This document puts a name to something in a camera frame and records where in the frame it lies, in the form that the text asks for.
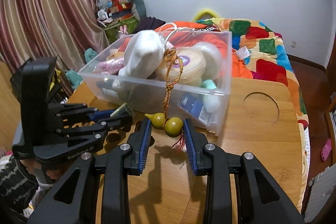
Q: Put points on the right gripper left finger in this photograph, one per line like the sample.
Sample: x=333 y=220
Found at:
x=73 y=199

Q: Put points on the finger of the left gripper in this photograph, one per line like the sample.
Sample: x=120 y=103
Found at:
x=120 y=123
x=99 y=115

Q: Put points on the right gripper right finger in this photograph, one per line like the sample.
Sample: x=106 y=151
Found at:
x=260 y=199

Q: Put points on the yellow gourd charm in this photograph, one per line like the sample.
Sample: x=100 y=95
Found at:
x=172 y=126

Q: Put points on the blue memory card package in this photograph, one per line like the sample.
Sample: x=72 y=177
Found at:
x=194 y=107

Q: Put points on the white drawstring pouch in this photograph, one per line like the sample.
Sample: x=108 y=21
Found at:
x=145 y=50

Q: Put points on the beige round tub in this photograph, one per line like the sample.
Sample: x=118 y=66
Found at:
x=193 y=67

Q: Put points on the teal lotion tube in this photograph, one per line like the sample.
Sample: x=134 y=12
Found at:
x=211 y=102

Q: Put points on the white round lidded container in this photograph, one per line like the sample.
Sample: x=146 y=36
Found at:
x=213 y=58

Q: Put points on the small gold black box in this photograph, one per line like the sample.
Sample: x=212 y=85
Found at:
x=123 y=109

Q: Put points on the green spray bottle black cap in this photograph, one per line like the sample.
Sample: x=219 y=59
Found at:
x=110 y=94

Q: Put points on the pink round jar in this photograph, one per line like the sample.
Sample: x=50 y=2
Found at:
x=115 y=54

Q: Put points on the person's left hand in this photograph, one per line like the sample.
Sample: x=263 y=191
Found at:
x=32 y=164

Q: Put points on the teal toy horse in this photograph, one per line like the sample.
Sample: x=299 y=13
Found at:
x=73 y=75

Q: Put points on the yellow cloth on chair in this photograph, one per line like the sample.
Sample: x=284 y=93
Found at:
x=55 y=81

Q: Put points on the clear plastic storage bin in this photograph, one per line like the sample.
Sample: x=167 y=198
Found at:
x=146 y=95

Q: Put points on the green storage box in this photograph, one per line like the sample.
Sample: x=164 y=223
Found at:
x=117 y=28

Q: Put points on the orange jacket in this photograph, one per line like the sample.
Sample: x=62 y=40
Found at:
x=207 y=32

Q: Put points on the pile of plush toys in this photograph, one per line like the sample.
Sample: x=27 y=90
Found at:
x=111 y=11

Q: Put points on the pink striped curtain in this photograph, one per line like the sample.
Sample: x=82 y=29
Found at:
x=42 y=28

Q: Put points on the colourful patchwork blanket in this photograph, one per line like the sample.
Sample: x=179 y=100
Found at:
x=267 y=58

